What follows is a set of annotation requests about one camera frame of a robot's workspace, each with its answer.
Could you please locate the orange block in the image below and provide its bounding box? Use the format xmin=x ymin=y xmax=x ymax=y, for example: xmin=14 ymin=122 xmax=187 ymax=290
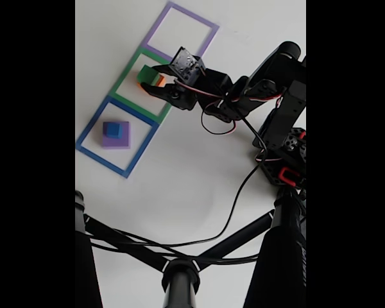
xmin=136 ymin=74 xmax=166 ymax=90

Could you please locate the green cube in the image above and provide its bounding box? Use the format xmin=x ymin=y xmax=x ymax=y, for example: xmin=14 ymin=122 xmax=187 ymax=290
xmin=137 ymin=65 xmax=161 ymax=85

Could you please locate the small blue cube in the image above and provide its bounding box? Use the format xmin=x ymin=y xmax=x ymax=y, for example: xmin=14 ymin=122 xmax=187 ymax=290
xmin=103 ymin=121 xmax=122 ymax=139

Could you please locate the large purple block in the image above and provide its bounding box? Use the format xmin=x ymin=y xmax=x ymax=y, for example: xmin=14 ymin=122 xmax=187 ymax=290
xmin=101 ymin=121 xmax=132 ymax=150

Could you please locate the red clamp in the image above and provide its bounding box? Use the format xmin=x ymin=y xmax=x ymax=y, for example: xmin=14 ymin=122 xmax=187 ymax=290
xmin=278 ymin=167 xmax=301 ymax=184

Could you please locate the black tripod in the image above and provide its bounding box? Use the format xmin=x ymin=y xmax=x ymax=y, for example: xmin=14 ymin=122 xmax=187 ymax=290
xmin=75 ymin=189 xmax=307 ymax=308

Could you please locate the purple square frame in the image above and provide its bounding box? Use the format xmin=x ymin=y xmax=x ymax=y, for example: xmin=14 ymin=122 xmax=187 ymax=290
xmin=142 ymin=1 xmax=219 ymax=73

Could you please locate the servo wire loop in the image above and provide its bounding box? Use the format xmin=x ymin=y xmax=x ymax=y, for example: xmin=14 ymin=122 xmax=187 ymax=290
xmin=201 ymin=107 xmax=237 ymax=135

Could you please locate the green square frame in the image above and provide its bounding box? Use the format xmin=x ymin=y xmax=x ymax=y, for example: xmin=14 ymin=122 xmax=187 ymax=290
xmin=108 ymin=47 xmax=191 ymax=125

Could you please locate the blue square frame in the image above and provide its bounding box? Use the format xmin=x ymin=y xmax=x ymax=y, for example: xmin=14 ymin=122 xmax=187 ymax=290
xmin=76 ymin=96 xmax=160 ymax=179

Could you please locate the black cable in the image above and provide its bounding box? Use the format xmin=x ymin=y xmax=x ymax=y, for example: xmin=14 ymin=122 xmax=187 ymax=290
xmin=89 ymin=115 xmax=267 ymax=254
xmin=86 ymin=224 xmax=262 ymax=266

